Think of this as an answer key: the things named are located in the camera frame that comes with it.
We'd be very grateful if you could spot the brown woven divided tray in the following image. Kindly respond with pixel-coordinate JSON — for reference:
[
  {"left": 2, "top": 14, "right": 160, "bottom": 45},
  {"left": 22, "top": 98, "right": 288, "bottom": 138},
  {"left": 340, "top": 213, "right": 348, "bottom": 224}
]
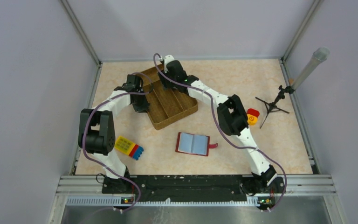
[{"left": 141, "top": 67, "right": 198, "bottom": 130}]

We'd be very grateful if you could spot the red leather card holder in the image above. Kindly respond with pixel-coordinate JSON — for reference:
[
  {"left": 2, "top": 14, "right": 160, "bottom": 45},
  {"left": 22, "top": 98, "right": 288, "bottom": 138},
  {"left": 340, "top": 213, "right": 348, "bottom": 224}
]
[{"left": 175, "top": 132, "right": 219, "bottom": 157}]

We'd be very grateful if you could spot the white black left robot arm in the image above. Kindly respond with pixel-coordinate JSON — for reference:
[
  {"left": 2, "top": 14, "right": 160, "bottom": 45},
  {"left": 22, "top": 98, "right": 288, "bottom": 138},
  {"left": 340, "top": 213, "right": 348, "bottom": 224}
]
[{"left": 78, "top": 72, "right": 152, "bottom": 193}]

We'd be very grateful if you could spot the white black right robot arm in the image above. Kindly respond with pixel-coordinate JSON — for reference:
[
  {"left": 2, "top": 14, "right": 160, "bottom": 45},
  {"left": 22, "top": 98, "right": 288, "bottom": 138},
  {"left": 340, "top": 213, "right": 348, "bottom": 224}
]
[{"left": 153, "top": 53, "right": 277, "bottom": 192}]

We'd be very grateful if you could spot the yellow red blue toy block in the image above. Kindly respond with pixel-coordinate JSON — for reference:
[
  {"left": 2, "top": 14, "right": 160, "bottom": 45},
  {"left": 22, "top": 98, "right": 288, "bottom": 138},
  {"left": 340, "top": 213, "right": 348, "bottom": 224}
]
[{"left": 114, "top": 136, "right": 144, "bottom": 160}]

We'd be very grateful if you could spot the yellow red emergency stop button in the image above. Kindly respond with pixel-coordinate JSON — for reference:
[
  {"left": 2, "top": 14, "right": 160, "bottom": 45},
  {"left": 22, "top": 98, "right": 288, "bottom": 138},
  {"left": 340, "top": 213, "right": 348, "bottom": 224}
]
[{"left": 247, "top": 108, "right": 260, "bottom": 126}]

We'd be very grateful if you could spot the black mini tripod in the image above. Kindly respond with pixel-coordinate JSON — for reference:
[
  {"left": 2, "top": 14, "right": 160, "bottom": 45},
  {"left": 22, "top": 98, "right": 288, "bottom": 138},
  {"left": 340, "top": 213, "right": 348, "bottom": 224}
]
[{"left": 255, "top": 85, "right": 295, "bottom": 129}]

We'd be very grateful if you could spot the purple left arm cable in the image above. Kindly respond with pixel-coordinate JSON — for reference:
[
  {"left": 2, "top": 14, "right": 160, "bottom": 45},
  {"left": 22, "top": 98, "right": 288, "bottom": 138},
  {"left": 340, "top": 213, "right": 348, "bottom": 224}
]
[{"left": 82, "top": 72, "right": 154, "bottom": 214}]

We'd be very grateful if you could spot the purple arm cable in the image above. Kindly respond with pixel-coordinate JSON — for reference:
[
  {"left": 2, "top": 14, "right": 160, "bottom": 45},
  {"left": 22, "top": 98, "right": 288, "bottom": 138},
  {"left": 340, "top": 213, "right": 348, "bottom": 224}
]
[
  {"left": 153, "top": 53, "right": 288, "bottom": 212},
  {"left": 82, "top": 72, "right": 154, "bottom": 214}
]

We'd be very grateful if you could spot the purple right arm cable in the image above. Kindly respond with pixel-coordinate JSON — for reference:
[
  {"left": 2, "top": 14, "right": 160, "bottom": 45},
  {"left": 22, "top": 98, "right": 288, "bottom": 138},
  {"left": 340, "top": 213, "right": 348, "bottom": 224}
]
[{"left": 153, "top": 53, "right": 288, "bottom": 212}]

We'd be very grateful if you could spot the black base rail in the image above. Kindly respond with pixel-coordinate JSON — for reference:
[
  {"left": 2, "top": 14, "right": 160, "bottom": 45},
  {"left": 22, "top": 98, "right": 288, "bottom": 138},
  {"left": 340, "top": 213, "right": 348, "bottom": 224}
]
[{"left": 96, "top": 175, "right": 285, "bottom": 203}]

